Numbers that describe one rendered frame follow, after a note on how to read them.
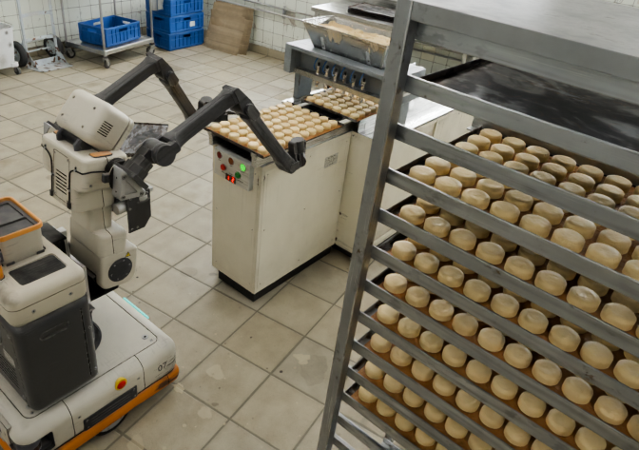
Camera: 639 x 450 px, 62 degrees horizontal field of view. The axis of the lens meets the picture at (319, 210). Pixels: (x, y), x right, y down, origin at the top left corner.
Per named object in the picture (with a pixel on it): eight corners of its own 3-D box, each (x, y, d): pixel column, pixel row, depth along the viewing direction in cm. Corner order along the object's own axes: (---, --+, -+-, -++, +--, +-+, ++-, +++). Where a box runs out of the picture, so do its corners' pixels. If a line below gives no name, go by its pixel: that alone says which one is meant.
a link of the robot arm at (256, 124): (226, 106, 205) (244, 111, 198) (236, 94, 207) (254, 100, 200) (278, 170, 237) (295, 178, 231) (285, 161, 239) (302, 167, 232)
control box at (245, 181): (219, 170, 263) (219, 145, 255) (253, 189, 251) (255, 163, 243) (213, 172, 260) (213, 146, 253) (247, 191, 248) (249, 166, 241)
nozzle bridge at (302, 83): (316, 89, 338) (322, 35, 320) (414, 127, 302) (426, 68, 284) (280, 100, 315) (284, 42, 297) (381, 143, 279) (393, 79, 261)
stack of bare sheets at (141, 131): (120, 124, 459) (120, 121, 458) (168, 127, 465) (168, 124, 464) (105, 155, 409) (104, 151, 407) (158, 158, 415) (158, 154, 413)
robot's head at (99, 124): (83, 141, 173) (107, 102, 174) (48, 120, 183) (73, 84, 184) (114, 159, 185) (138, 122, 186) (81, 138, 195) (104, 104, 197)
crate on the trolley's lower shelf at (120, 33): (114, 31, 630) (113, 14, 620) (141, 38, 620) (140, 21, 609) (79, 41, 585) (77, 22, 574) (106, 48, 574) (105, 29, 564)
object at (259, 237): (293, 231, 350) (306, 101, 303) (334, 254, 333) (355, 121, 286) (210, 277, 301) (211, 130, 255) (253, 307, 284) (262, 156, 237)
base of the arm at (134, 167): (110, 164, 178) (132, 177, 172) (126, 146, 180) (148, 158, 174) (125, 177, 186) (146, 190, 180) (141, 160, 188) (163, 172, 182)
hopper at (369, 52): (331, 39, 315) (334, 14, 307) (411, 65, 287) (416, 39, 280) (299, 46, 295) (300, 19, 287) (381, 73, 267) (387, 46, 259)
